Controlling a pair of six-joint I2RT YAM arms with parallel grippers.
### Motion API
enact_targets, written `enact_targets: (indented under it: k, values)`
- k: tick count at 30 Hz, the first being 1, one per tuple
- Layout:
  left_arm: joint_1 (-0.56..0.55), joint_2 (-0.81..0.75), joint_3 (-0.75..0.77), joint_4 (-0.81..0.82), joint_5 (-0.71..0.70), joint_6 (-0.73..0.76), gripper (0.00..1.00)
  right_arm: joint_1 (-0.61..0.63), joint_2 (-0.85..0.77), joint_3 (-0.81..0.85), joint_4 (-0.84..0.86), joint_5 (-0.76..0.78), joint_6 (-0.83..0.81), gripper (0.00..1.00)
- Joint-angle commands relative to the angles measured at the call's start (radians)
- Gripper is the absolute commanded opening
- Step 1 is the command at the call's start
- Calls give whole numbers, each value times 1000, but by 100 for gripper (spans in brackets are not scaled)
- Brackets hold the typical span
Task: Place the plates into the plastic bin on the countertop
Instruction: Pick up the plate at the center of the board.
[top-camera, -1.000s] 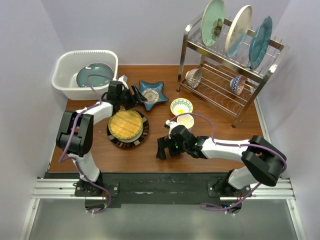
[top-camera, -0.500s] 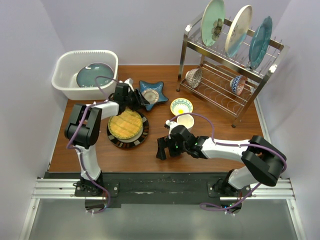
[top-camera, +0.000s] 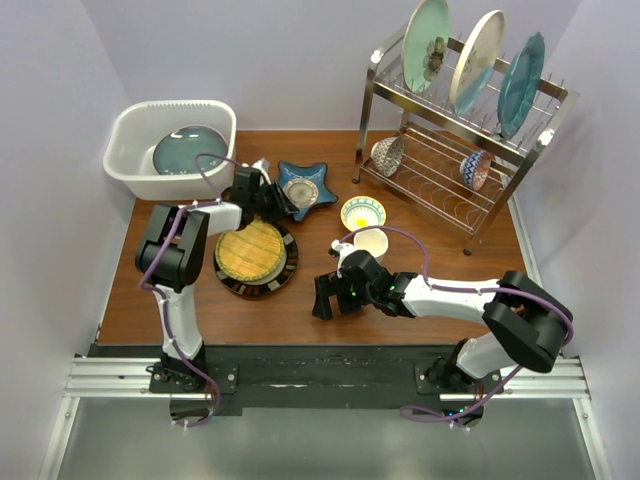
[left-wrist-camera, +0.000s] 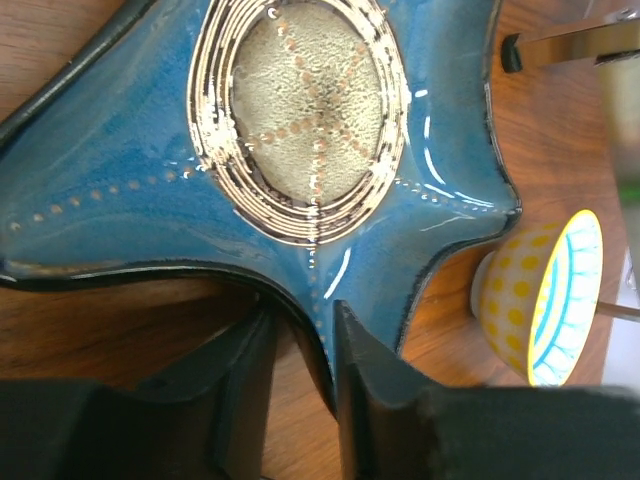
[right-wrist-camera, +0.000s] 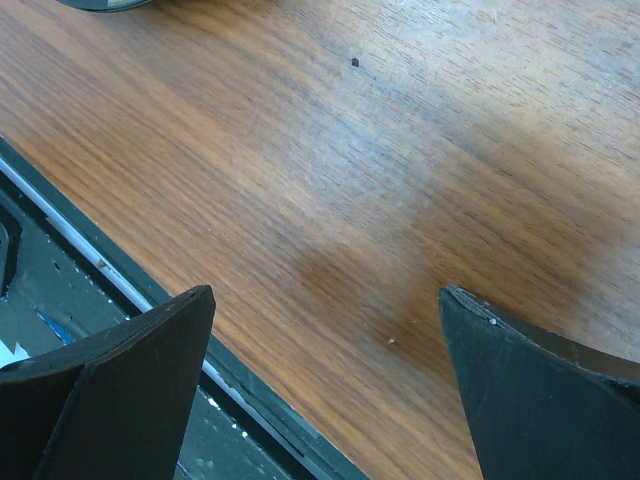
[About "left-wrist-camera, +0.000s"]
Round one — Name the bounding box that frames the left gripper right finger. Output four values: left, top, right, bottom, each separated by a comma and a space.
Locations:
334, 301, 639, 479

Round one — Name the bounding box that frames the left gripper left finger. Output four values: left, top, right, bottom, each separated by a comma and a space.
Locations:
1, 309, 276, 479

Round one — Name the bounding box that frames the dark blue trivet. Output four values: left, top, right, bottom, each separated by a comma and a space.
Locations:
1, 1, 522, 406

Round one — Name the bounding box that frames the yellow teal patterned bowl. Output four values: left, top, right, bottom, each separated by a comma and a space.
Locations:
470, 209, 604, 387

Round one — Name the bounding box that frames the steel dish rack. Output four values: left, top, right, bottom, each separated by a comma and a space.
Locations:
502, 0, 640, 321

